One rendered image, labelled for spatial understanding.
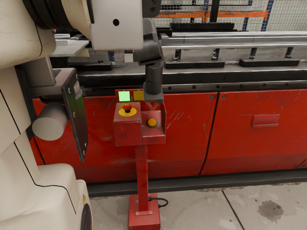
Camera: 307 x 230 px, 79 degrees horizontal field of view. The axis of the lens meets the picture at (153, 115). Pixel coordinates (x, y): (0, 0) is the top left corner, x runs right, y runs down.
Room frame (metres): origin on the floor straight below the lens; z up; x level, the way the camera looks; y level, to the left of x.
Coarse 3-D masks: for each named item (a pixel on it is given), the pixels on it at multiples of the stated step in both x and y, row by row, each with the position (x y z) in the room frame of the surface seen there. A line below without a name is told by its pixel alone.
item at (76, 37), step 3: (72, 30) 1.14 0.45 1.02; (75, 30) 1.15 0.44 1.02; (78, 30) 1.15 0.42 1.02; (69, 33) 1.13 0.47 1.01; (72, 33) 1.13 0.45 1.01; (75, 33) 1.14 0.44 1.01; (78, 33) 1.14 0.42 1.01; (81, 33) 1.14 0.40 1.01; (72, 36) 1.13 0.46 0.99; (75, 36) 1.06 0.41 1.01; (78, 36) 1.06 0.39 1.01; (81, 36) 1.09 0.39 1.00; (84, 36) 1.14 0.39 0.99; (69, 39) 0.99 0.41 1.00; (72, 39) 0.99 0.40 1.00; (75, 39) 0.99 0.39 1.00
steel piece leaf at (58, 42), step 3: (57, 42) 0.83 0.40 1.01; (60, 42) 0.83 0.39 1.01; (63, 42) 0.83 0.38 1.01; (66, 42) 0.83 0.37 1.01; (69, 42) 0.89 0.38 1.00; (72, 42) 0.89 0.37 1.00; (57, 45) 0.83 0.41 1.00; (60, 45) 0.83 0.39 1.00; (63, 45) 0.83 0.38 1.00; (66, 45) 0.84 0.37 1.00
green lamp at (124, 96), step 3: (120, 93) 0.73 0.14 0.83; (123, 93) 0.73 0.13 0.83; (126, 93) 0.73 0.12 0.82; (120, 96) 0.73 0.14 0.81; (123, 96) 0.73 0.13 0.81; (126, 96) 0.73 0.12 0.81; (129, 96) 0.74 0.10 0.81; (120, 99) 0.73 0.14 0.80; (123, 99) 0.73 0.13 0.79; (126, 99) 0.73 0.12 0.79; (129, 99) 0.74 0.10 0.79
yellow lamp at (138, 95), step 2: (134, 92) 0.74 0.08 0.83; (136, 92) 0.74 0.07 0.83; (138, 92) 0.74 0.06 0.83; (140, 92) 0.74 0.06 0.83; (142, 92) 0.74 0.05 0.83; (134, 94) 0.74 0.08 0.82; (136, 94) 0.74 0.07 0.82; (138, 94) 0.74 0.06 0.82; (140, 94) 0.74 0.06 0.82; (142, 94) 0.74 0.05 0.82; (134, 96) 0.74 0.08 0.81; (136, 96) 0.74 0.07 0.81; (138, 96) 0.74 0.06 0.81; (140, 96) 0.74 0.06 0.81; (142, 96) 0.74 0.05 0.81; (134, 98) 0.74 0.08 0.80; (136, 98) 0.74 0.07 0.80; (138, 98) 0.74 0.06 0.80; (140, 98) 0.74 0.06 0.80; (142, 98) 0.74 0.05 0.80; (134, 100) 0.74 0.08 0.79
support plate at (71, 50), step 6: (78, 42) 0.91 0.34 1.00; (84, 42) 0.91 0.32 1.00; (60, 48) 0.78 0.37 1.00; (66, 48) 0.78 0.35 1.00; (72, 48) 0.78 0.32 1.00; (78, 48) 0.78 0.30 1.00; (54, 54) 0.68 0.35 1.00; (60, 54) 0.68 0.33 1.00; (66, 54) 0.69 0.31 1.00; (72, 54) 0.69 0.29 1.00
